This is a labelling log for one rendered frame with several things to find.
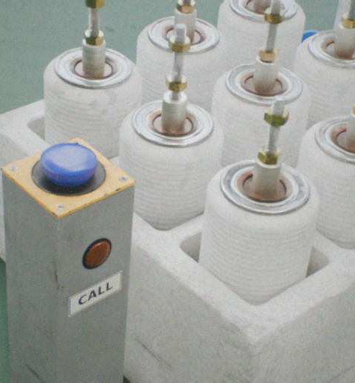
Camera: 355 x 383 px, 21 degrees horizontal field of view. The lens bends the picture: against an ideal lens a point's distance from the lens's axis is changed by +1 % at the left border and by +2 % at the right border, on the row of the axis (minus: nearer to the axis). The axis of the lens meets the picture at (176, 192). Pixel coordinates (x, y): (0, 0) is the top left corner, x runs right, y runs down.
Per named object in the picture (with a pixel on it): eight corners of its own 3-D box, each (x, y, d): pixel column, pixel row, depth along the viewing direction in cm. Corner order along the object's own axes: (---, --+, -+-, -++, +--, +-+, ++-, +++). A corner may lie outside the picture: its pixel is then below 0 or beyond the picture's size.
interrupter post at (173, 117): (159, 119, 88) (162, 88, 86) (185, 120, 89) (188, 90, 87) (159, 133, 87) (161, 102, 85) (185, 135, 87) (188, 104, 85)
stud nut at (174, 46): (192, 46, 83) (192, 37, 83) (188, 54, 82) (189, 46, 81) (170, 41, 83) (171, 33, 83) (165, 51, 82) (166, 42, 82)
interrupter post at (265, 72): (273, 81, 95) (278, 51, 93) (277, 94, 93) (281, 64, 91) (249, 81, 95) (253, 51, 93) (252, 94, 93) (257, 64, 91)
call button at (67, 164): (107, 182, 70) (108, 160, 69) (62, 203, 68) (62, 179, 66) (74, 156, 72) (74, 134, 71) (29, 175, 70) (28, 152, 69)
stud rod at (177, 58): (181, 100, 86) (188, 23, 82) (178, 105, 85) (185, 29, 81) (170, 98, 86) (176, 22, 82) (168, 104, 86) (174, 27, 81)
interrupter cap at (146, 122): (132, 102, 90) (133, 96, 90) (213, 108, 91) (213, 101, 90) (129, 148, 84) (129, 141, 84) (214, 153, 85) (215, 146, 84)
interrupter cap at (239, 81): (294, 69, 97) (296, 62, 97) (308, 109, 92) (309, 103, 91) (220, 67, 97) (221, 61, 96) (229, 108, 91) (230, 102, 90)
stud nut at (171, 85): (189, 84, 85) (189, 75, 85) (184, 93, 84) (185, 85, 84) (167, 80, 86) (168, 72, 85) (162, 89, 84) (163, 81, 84)
